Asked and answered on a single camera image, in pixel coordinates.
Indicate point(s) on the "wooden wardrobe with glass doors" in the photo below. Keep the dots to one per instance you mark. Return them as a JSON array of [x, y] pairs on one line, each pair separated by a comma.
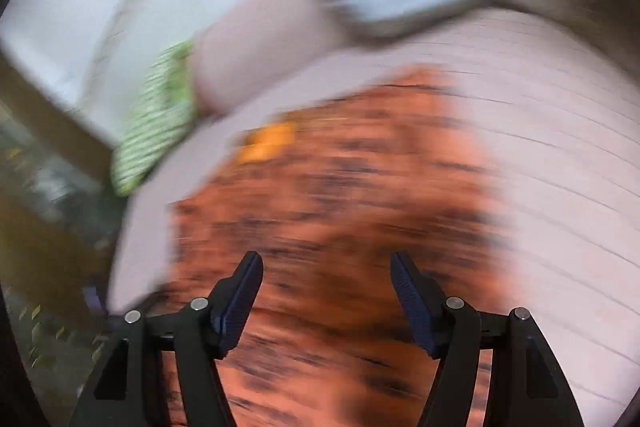
[[50, 232]]

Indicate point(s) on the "green patterned pillow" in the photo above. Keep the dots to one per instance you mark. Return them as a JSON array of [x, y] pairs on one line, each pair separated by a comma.
[[155, 127]]

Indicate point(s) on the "beige quilted bed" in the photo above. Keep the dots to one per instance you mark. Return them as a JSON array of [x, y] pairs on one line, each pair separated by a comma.
[[550, 157]]

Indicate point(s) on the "beige pillow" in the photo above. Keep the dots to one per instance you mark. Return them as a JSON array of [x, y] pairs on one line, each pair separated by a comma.
[[250, 52]]

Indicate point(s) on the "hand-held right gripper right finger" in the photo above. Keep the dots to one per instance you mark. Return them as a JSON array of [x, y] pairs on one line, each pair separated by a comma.
[[411, 299]]

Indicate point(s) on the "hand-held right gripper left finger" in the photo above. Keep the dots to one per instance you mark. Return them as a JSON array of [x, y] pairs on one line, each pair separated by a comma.
[[241, 299]]

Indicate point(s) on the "orange floral pillow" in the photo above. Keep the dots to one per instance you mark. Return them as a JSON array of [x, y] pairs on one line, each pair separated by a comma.
[[350, 182]]

